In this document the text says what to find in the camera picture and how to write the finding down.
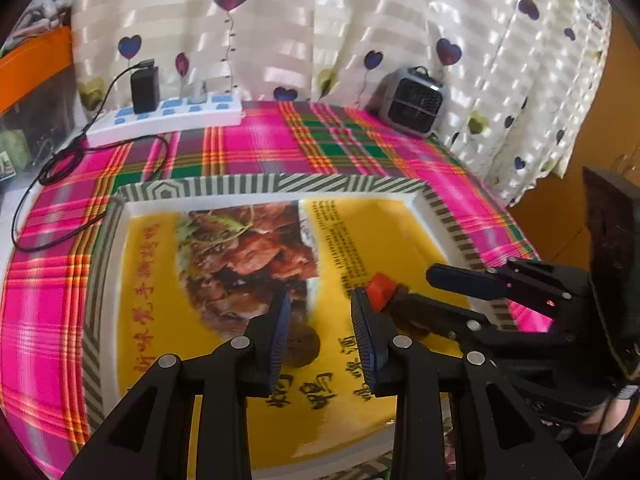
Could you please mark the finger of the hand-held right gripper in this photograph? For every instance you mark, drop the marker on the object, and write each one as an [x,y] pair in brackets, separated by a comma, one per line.
[460,282]
[440,317]

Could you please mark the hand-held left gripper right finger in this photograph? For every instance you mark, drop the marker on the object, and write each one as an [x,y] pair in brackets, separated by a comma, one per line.
[362,340]

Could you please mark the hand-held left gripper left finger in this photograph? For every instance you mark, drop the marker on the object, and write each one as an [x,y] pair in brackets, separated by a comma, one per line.
[281,335]

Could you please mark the brown walnut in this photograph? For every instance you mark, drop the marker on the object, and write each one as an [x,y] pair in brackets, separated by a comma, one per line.
[302,346]

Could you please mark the small red container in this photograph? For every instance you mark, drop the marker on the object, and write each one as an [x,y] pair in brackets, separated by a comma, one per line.
[384,291]

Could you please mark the striped tray with yellow bottom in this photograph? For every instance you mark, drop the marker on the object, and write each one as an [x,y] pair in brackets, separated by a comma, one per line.
[165,260]

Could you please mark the wooden cabinet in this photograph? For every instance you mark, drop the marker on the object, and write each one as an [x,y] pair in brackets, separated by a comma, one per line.
[600,110]

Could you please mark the small grey heater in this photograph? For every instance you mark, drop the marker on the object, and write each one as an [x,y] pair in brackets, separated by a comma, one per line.
[412,105]

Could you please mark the pink plaid tablecloth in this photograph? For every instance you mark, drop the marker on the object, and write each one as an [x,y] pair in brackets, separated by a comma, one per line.
[260,135]

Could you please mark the white power strip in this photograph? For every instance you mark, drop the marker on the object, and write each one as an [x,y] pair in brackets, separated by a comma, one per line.
[200,120]

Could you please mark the white curtain with hearts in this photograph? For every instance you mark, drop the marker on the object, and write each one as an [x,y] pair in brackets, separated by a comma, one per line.
[400,10]

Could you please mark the black charger adapter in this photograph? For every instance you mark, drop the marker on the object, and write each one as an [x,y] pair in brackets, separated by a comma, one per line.
[145,90]

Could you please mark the orange lidded clear storage box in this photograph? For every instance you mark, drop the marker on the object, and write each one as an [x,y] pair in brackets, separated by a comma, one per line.
[40,60]

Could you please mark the grey cloth pile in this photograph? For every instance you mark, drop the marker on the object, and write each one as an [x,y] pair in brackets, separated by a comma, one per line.
[45,10]

